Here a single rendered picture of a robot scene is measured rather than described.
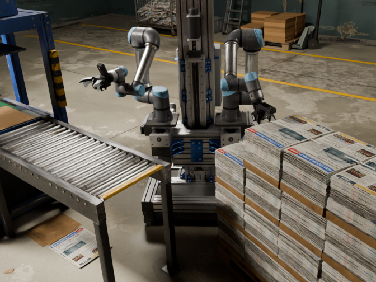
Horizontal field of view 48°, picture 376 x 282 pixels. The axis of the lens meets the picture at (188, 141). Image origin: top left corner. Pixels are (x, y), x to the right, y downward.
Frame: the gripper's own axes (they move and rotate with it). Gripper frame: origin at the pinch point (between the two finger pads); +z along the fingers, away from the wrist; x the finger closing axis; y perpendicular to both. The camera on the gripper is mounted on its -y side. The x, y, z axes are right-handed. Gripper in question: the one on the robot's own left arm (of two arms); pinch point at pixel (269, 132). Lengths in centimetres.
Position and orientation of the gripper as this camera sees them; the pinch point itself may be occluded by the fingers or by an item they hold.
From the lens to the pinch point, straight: 240.0
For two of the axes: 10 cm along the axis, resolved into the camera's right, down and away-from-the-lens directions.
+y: -4.2, 1.4, 9.0
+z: 2.9, 9.6, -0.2
